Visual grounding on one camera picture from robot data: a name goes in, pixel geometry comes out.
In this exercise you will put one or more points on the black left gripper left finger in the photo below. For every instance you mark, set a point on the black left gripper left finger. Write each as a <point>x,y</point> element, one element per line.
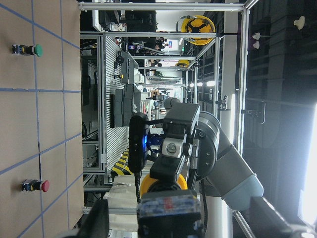
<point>97,223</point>

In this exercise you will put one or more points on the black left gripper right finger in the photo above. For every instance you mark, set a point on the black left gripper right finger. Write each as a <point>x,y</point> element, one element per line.
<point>266,221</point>

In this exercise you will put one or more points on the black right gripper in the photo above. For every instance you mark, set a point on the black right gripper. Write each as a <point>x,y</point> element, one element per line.
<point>190,133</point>

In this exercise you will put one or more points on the yellow push button switch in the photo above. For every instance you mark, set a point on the yellow push button switch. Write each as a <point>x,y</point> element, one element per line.
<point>168,210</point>

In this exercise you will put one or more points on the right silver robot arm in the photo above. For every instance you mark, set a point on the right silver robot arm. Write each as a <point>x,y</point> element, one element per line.
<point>231,176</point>

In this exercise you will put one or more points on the yellow hard hat small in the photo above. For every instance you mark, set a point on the yellow hard hat small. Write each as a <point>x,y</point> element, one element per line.
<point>187,64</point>

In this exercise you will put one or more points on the yellow hard hat large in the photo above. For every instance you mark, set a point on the yellow hard hat large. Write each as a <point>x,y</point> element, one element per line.
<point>196,24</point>

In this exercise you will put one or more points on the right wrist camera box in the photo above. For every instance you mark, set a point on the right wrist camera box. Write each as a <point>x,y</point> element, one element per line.
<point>138,134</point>

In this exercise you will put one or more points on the red push button switch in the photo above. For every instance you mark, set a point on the red push button switch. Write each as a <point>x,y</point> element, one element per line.
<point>33,185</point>

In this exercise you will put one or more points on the green push button switch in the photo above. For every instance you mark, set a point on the green push button switch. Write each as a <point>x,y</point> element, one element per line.
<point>27,50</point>

